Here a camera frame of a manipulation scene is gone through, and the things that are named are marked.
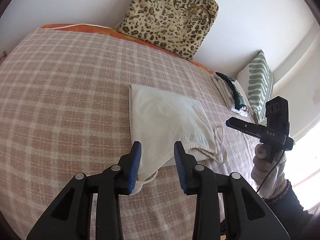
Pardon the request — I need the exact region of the white camisole top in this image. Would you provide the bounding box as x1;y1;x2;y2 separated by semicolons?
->
129;84;227;194

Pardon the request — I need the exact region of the dark sleeved right forearm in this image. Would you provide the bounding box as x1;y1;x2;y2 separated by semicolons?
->
263;178;319;239

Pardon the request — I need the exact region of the folded white clothes stack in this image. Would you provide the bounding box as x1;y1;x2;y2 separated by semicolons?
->
211;73;251;118

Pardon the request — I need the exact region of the gloved right hand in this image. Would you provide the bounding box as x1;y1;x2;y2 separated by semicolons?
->
251;144;287;199

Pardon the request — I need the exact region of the dark teal patterned scarf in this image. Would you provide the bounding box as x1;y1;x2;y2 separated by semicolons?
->
215;71;249;112

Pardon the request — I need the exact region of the green striped white pillow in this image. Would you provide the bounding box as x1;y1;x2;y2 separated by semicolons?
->
236;50;274;125

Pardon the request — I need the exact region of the pink plaid bed blanket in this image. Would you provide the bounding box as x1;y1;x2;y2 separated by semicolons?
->
0;28;263;240

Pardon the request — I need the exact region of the leopard print cushion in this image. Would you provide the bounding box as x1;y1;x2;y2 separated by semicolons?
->
117;0;219;61

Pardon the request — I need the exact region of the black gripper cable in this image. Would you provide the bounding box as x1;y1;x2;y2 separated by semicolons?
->
255;148;287;194

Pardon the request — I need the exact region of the black camera box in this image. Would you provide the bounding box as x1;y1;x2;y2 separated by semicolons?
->
266;96;290;135

